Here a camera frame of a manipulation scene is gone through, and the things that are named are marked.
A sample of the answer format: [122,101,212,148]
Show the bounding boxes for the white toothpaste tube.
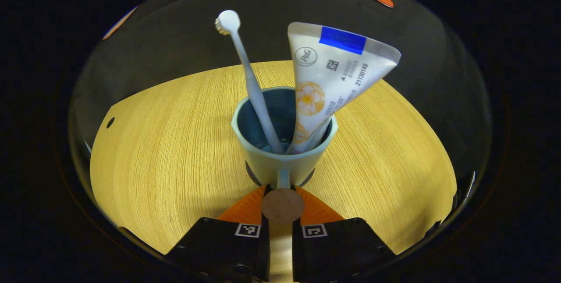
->
[287,22,402,155]

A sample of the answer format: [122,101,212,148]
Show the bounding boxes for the blue-grey cup with wooden handle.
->
[231,86,339,225]

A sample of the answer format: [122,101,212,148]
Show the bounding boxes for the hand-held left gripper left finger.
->
[166,184,270,283]

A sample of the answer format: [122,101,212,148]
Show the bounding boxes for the black backdrop cloth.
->
[69,0,492,178]

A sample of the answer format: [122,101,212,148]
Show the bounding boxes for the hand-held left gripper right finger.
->
[292,185,398,283]

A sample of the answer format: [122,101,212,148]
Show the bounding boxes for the white toothbrush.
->
[214,10,285,155]

